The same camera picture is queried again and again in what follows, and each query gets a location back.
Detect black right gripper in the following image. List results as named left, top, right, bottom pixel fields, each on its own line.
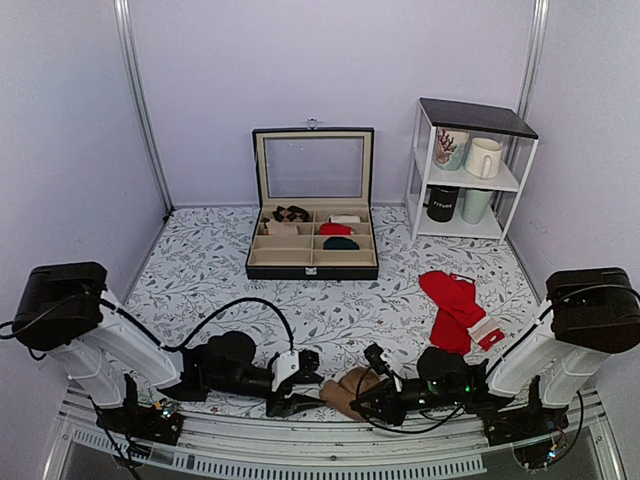
left=353, top=380, right=465, bottom=429

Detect tan ribbed sock pair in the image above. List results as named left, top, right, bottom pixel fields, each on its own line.
left=319, top=367, right=380, bottom=422

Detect black compartment storage box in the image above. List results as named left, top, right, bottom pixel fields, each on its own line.
left=246, top=127, right=379, bottom=281

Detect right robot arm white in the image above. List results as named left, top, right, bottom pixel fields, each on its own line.
left=350, top=267, right=639, bottom=438

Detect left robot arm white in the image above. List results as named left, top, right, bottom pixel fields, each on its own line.
left=9, top=262, right=324, bottom=434

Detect dark green rolled socks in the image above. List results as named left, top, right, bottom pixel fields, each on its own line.
left=323, top=237, right=360, bottom=251

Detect red rolled socks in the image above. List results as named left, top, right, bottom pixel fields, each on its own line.
left=318, top=222, right=354, bottom=236

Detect cream rolled socks left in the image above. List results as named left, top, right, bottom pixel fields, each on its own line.
left=264, top=220, right=299, bottom=237

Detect argyle patterned rolled socks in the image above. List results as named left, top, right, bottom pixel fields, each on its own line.
left=272, top=205, right=311, bottom=223

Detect red sock pair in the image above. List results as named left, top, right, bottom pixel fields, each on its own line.
left=419, top=271, right=505, bottom=355

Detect floral patterned table mat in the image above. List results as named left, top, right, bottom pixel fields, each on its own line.
left=122, top=206, right=538, bottom=383

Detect black mug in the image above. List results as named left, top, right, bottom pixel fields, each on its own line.
left=427, top=185, right=459, bottom=223

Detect pale green tumbler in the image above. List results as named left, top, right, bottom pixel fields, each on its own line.
left=462, top=189, right=493, bottom=225

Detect white shelf rack black top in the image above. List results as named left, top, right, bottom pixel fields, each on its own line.
left=405, top=98, right=539, bottom=243

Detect coral pattern mug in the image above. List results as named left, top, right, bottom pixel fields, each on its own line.
left=434, top=127, right=470, bottom=171

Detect cream white mug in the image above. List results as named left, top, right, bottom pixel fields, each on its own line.
left=464, top=137, right=503, bottom=180

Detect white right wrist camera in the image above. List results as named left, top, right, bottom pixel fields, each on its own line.
left=385, top=367, right=404, bottom=393

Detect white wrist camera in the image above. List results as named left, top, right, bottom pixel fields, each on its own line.
left=385, top=367, right=404, bottom=393
left=271, top=349, right=320, bottom=392

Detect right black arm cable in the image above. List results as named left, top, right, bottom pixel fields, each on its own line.
left=367, top=282, right=640, bottom=435

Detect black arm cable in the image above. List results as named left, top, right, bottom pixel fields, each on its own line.
left=367, top=282, right=640, bottom=435
left=0, top=297, right=295, bottom=359

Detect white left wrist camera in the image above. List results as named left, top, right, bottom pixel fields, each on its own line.
left=271, top=349, right=320, bottom=392

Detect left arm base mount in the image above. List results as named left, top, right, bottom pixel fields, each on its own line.
left=94, top=374, right=184, bottom=446

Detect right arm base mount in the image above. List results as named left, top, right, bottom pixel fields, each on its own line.
left=480, top=375, right=569, bottom=446

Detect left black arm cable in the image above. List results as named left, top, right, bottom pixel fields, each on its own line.
left=0, top=297, right=295, bottom=359

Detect right aluminium corner post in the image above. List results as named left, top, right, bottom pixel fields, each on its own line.
left=516, top=0, right=550, bottom=120

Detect aluminium corner post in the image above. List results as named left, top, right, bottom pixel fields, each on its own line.
left=113, top=0, right=175, bottom=216
left=516, top=0, right=550, bottom=120

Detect left aluminium corner post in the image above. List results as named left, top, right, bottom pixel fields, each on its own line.
left=113, top=0, right=175, bottom=216

